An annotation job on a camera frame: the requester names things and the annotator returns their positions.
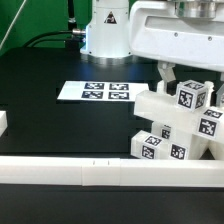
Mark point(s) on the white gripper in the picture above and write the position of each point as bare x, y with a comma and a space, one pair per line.
185, 32

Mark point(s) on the black vertical pole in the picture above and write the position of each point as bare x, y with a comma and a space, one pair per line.
71, 13

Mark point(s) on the white U-shaped fence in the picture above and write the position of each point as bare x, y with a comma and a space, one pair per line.
63, 148

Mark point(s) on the white marker base plate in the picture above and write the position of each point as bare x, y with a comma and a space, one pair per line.
101, 91

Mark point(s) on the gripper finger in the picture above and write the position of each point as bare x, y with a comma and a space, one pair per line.
220, 93

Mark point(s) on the white chair seat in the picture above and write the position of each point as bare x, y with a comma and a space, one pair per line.
185, 146

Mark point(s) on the white tagged cube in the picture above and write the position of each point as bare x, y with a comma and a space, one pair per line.
191, 95

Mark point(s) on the white chair back frame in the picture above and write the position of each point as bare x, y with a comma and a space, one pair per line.
207, 122

